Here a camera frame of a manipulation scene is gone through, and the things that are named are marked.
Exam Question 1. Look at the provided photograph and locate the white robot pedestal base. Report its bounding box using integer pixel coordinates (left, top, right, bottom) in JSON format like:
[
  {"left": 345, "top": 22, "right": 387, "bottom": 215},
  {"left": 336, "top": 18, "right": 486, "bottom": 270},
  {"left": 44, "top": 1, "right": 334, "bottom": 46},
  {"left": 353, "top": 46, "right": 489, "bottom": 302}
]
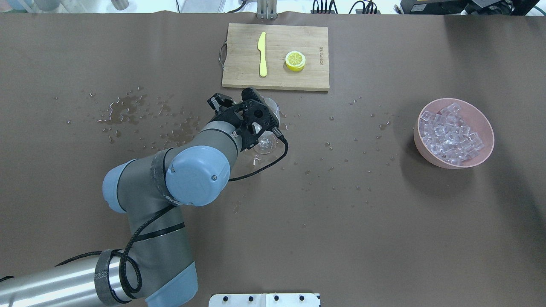
[{"left": 208, "top": 293, "right": 322, "bottom": 307}]

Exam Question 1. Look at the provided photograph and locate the clear wine glass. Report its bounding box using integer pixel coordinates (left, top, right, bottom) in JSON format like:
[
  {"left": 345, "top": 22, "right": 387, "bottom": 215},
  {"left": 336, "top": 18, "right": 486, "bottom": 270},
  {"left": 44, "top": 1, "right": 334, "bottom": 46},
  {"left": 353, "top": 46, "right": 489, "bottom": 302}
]
[{"left": 253, "top": 97, "right": 280, "bottom": 155}]

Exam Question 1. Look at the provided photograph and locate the bamboo cutting board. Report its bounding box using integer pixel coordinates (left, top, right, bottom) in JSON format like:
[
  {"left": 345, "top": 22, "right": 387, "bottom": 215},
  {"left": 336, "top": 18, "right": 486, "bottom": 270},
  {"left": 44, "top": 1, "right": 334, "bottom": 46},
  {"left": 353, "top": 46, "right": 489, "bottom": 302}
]
[{"left": 221, "top": 23, "right": 330, "bottom": 93}]

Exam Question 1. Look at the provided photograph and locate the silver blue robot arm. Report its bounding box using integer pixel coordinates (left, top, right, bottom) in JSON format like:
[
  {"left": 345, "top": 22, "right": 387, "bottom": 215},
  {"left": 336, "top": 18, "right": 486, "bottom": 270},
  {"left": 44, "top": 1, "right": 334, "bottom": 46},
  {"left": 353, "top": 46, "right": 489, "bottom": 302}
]
[{"left": 1, "top": 87, "right": 286, "bottom": 307}]

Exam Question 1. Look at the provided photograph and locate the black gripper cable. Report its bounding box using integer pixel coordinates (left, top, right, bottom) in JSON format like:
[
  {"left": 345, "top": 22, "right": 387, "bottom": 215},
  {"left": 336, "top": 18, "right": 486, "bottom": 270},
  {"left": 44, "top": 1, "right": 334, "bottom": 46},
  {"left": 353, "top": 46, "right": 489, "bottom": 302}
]
[{"left": 55, "top": 128, "right": 289, "bottom": 299}]

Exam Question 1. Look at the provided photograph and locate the clear ice cubes pile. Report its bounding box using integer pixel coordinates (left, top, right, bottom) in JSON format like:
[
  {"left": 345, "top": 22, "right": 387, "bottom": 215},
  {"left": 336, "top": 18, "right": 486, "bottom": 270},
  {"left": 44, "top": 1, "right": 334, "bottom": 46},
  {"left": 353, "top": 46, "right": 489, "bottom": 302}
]
[{"left": 418, "top": 103, "right": 485, "bottom": 166}]

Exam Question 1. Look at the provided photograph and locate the yellow plastic knife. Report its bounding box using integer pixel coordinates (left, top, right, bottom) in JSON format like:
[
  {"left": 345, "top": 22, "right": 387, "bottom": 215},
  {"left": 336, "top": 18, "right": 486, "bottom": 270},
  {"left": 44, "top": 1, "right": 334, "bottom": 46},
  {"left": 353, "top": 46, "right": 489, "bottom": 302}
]
[{"left": 257, "top": 32, "right": 268, "bottom": 78}]

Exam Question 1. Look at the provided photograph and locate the pink bowl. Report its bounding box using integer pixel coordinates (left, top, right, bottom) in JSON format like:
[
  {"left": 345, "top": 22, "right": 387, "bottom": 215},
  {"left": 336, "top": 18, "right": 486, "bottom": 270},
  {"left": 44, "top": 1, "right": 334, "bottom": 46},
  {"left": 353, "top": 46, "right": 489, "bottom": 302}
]
[{"left": 413, "top": 98, "right": 495, "bottom": 169}]

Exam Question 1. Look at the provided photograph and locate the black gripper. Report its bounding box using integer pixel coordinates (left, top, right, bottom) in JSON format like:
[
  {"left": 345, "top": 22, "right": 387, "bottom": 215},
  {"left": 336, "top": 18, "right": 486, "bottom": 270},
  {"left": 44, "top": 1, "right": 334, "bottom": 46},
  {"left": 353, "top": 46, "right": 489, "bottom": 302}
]
[{"left": 207, "top": 87, "right": 279, "bottom": 151}]

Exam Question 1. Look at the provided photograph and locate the yellow lemon slice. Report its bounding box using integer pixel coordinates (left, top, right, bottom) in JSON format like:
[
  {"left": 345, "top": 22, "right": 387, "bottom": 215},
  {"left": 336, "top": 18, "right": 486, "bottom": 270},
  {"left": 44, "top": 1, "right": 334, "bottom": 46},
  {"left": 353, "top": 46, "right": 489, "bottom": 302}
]
[{"left": 285, "top": 50, "right": 306, "bottom": 72}]

